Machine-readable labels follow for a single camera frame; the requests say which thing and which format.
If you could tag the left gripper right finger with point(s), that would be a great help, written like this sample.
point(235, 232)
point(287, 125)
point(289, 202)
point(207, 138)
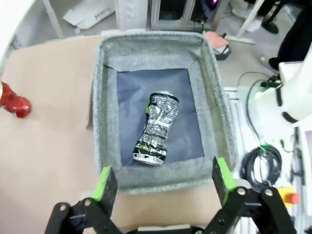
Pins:
point(226, 185)

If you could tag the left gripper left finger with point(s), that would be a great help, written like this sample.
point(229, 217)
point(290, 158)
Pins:
point(107, 195)

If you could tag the crushed black drink can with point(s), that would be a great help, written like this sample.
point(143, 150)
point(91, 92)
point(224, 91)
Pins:
point(158, 126)

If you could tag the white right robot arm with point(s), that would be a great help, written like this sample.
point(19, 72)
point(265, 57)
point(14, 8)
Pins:
point(296, 92)

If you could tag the grey fabric basket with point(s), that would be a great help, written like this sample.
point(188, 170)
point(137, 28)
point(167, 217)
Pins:
point(209, 102)

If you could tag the crushed red drink can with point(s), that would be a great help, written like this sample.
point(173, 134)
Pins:
point(14, 103)

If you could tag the red emergency stop button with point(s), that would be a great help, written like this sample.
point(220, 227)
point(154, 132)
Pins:
point(291, 198)

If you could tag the small black box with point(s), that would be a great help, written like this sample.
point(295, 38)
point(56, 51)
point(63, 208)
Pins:
point(223, 52)

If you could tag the pink cloth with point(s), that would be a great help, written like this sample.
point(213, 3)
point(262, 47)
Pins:
point(214, 40)

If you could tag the white shoe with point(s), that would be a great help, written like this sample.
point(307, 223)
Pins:
point(254, 24)

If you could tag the white stand leg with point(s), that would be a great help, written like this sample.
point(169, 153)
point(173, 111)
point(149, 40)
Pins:
point(246, 22)

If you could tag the black shoe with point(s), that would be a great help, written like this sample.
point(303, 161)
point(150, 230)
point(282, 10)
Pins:
point(270, 25)

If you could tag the black trouser leg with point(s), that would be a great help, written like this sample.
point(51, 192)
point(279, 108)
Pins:
point(295, 31)

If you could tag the grey metal cabinet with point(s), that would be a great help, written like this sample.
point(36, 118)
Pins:
point(170, 14)

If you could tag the white cardboard sheet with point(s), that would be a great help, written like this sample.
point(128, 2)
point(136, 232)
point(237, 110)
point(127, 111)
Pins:
point(86, 14)

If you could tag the white table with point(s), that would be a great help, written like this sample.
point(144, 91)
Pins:
point(11, 19)

